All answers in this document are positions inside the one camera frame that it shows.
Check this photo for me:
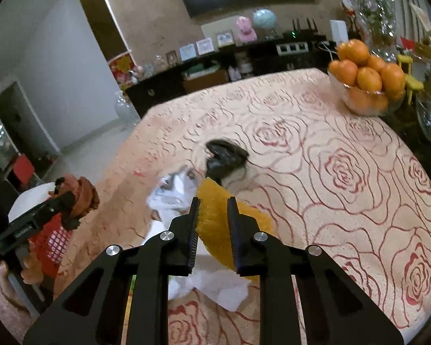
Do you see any white cushioned bench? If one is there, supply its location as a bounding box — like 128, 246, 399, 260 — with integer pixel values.
8, 183, 58, 223

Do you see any glass vase with flowers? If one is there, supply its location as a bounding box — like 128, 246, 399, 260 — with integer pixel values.
345, 0, 399, 62

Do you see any dark wooden cabinet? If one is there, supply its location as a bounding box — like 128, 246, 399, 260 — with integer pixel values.
124, 35, 336, 119

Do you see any black router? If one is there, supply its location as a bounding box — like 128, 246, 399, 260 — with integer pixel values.
291, 18, 318, 39

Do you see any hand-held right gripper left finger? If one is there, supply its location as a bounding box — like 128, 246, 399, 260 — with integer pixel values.
22, 196, 202, 345

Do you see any person's left hand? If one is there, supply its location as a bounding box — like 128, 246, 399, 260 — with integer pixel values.
22, 241, 45, 285

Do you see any rose-patterned tablecloth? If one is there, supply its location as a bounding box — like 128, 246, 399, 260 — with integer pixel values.
52, 68, 431, 345

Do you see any red white figurine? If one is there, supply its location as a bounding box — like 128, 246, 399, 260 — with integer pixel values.
341, 0, 356, 29

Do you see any white crumpled tissue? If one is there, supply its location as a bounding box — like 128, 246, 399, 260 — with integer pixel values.
144, 219, 250, 311

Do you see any pink plush toy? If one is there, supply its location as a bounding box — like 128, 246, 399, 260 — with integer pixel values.
236, 16, 257, 42

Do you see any red chair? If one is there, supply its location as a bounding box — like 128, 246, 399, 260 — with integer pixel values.
12, 154, 34, 184

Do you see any glass fruit bowl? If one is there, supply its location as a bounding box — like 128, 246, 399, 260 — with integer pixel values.
328, 70, 405, 116

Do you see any dark withered peel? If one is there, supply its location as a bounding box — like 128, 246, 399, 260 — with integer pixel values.
205, 139, 250, 189

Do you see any white power strip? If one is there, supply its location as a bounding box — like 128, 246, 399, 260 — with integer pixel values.
276, 42, 308, 55

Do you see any green paper stack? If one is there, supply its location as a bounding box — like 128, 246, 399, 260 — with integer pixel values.
187, 63, 220, 76

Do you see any pile of oranges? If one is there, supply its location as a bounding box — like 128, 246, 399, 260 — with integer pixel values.
328, 39, 406, 112

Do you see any yellow miniature chair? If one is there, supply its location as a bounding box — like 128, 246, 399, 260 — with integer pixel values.
397, 53, 424, 105

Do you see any cat print tissue pack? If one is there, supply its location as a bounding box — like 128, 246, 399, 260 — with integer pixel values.
147, 165, 202, 220

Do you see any white box appliance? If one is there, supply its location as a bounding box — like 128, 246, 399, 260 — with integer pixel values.
330, 20, 349, 44

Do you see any brown box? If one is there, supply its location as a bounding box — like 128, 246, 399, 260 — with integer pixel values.
182, 70, 228, 92

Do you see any striped curtain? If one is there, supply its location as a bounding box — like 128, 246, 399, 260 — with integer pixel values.
391, 0, 431, 44

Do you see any red mesh wastebasket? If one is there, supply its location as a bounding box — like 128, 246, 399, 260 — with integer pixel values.
29, 214, 74, 277

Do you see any red floral poster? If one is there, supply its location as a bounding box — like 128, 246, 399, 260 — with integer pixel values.
108, 52, 135, 90

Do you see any white cable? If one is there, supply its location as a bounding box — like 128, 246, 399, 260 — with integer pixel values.
318, 41, 336, 62

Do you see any pale blue globe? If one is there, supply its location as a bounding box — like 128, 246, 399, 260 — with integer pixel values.
252, 8, 276, 38

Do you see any clear water jug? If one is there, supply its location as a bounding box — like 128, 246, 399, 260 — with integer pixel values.
114, 91, 141, 124

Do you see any metal tin can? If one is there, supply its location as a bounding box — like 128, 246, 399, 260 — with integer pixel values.
237, 53, 253, 72

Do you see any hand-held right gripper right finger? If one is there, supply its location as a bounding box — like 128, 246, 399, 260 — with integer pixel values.
227, 196, 405, 345

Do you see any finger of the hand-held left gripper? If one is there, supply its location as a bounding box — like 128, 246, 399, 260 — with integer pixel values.
29, 190, 76, 225

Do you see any orange fruit peel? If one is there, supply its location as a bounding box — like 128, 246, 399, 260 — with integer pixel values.
196, 178, 276, 277

